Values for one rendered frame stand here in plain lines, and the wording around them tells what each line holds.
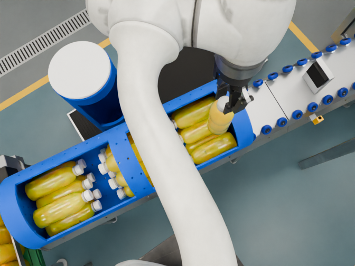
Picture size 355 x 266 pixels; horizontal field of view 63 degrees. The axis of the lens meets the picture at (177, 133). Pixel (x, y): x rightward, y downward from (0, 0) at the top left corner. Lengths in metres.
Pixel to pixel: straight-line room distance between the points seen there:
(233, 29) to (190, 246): 0.27
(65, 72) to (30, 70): 1.43
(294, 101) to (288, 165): 0.97
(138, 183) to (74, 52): 0.70
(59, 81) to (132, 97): 1.01
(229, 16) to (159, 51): 0.10
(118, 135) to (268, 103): 0.69
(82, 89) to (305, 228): 1.74
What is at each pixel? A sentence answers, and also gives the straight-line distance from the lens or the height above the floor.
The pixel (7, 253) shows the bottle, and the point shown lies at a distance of 1.35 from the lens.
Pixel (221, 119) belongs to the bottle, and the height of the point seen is 1.40.
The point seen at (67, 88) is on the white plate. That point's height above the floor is 1.04.
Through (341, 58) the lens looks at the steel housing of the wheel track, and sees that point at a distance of 1.56.
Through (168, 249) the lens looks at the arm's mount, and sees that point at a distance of 1.16.
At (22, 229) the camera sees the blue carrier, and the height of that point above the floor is 1.21.
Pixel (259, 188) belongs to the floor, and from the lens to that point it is 2.22.
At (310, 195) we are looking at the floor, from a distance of 2.32.
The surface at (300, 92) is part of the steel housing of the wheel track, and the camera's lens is 1.42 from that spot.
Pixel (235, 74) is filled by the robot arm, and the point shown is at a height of 1.70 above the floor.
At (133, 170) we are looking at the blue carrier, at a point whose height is 1.22.
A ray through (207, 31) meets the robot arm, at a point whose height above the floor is 1.81.
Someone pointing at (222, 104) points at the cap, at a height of 1.45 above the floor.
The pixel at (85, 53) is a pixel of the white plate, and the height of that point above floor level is 1.04.
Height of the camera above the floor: 2.16
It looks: 75 degrees down
